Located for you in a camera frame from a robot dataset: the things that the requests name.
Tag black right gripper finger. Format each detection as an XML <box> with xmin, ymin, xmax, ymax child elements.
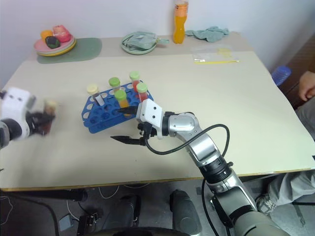
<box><xmin>110</xmin><ymin>135</ymin><xmax>146</xmax><ymax>147</ymax></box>
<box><xmin>117</xmin><ymin>105</ymin><xmax>140</xmax><ymax>116</ymax></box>

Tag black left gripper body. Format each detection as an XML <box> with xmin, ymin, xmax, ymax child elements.
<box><xmin>24</xmin><ymin>111</ymin><xmax>42</xmax><ymax>136</ymax></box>

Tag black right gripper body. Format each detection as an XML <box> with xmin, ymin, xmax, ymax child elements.
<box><xmin>136</xmin><ymin>121</ymin><xmax>158</xmax><ymax>146</ymax></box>

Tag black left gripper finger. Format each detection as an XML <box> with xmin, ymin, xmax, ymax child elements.
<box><xmin>36</xmin><ymin>122</ymin><xmax>54</xmax><ymax>136</ymax></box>
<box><xmin>36</xmin><ymin>111</ymin><xmax>56</xmax><ymax>122</ymax></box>

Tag cream-capped dark red test tube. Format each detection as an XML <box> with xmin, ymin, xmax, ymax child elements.
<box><xmin>41</xmin><ymin>99</ymin><xmax>59</xmax><ymax>136</ymax></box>

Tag green-capped orange test tube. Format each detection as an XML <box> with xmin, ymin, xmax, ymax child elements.
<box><xmin>114</xmin><ymin>89</ymin><xmax>130</xmax><ymax>118</ymax></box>

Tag green-capped red-orange test tube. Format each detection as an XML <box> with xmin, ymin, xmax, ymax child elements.
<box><xmin>136</xmin><ymin>82</ymin><xmax>149</xmax><ymax>103</ymax></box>

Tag green-capped clear test tube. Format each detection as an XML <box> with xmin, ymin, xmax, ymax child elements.
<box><xmin>108</xmin><ymin>77</ymin><xmax>122</xmax><ymax>95</ymax></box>

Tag blue test tube rack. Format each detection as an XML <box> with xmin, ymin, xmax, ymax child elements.
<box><xmin>81</xmin><ymin>80</ymin><xmax>155</xmax><ymax>135</ymax></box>

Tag green-capped red test tube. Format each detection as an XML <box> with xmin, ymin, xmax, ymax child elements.
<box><xmin>129</xmin><ymin>70</ymin><xmax>142</xmax><ymax>93</ymax></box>

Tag yellow-capped test tube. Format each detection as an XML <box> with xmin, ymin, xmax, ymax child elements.
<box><xmin>86</xmin><ymin>84</ymin><xmax>105</xmax><ymax>107</ymax></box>

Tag bystander bare hand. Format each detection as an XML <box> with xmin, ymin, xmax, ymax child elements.
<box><xmin>298</xmin><ymin>71</ymin><xmax>315</xmax><ymax>101</ymax></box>

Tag black bar under table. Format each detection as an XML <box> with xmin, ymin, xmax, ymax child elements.
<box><xmin>0</xmin><ymin>188</ymin><xmax>89</xmax><ymax>203</ymax></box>

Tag yellow plate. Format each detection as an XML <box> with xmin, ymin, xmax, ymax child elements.
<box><xmin>36</xmin><ymin>39</ymin><xmax>78</xmax><ymax>58</ymax></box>

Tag pink plate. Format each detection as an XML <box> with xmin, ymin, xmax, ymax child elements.
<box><xmin>33</xmin><ymin>33</ymin><xmax>75</xmax><ymax>52</ymax></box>

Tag mint green pouch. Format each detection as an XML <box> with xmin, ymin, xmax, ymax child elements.
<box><xmin>122</xmin><ymin>31</ymin><xmax>171</xmax><ymax>50</ymax></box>

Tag dark rounded robot shape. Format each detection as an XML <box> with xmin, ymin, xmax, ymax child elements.
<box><xmin>169</xmin><ymin>189</ymin><xmax>203</xmax><ymax>236</ymax></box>
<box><xmin>105</xmin><ymin>193</ymin><xmax>143</xmax><ymax>236</ymax></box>

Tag black and green toy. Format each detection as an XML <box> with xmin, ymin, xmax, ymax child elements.
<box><xmin>45</xmin><ymin>35</ymin><xmax>61</xmax><ymax>49</ymax></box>

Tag green placemat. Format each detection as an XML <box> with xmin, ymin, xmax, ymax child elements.
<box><xmin>36</xmin><ymin>37</ymin><xmax>103</xmax><ymax>65</ymax></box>

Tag orange toy pepper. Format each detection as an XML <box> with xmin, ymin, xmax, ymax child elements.
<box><xmin>40</xmin><ymin>29</ymin><xmax>54</xmax><ymax>41</ymax></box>

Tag pink and red toy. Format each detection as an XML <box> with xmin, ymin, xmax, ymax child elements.
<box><xmin>52</xmin><ymin>24</ymin><xmax>73</xmax><ymax>43</ymax></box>

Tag black box on floor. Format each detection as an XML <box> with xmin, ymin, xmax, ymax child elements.
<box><xmin>77</xmin><ymin>211</ymin><xmax>103</xmax><ymax>236</ymax></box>

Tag grey foot pedal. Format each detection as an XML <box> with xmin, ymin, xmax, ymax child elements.
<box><xmin>58</xmin><ymin>213</ymin><xmax>75</xmax><ymax>232</ymax></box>

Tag orange drink bottle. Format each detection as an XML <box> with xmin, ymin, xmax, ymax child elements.
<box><xmin>173</xmin><ymin>0</ymin><xmax>190</xmax><ymax>45</ymax></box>

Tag clear zip bag yellow strip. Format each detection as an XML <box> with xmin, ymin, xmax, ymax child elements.
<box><xmin>191</xmin><ymin>46</ymin><xmax>241</xmax><ymax>65</ymax></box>

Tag green cloth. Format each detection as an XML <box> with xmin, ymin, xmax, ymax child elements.
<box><xmin>185</xmin><ymin>26</ymin><xmax>230</xmax><ymax>43</ymax></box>

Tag bystander grey sneaker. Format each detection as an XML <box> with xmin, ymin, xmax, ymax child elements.
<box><xmin>255</xmin><ymin>193</ymin><xmax>279</xmax><ymax>217</ymax></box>

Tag blue ribbed bottle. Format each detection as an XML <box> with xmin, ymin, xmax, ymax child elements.
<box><xmin>272</xmin><ymin>65</ymin><xmax>292</xmax><ymax>87</ymax></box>

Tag bystander grey trouser leg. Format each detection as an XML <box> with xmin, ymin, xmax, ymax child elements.
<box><xmin>267</xmin><ymin>95</ymin><xmax>315</xmax><ymax>205</ymax></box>

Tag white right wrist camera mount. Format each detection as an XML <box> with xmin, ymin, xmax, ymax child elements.
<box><xmin>135</xmin><ymin>98</ymin><xmax>165</xmax><ymax>140</ymax></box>

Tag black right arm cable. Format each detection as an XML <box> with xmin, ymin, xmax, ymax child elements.
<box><xmin>144</xmin><ymin>124</ymin><xmax>231</xmax><ymax>160</ymax></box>

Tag white floor cable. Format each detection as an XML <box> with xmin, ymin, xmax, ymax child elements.
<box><xmin>97</xmin><ymin>182</ymin><xmax>151</xmax><ymax>199</ymax></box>

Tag black floor cable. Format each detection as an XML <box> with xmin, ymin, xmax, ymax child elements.
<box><xmin>0</xmin><ymin>196</ymin><xmax>61</xmax><ymax>236</ymax></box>

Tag black cable at shoulder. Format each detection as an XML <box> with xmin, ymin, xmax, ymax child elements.
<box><xmin>201</xmin><ymin>177</ymin><xmax>223</xmax><ymax>236</ymax></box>

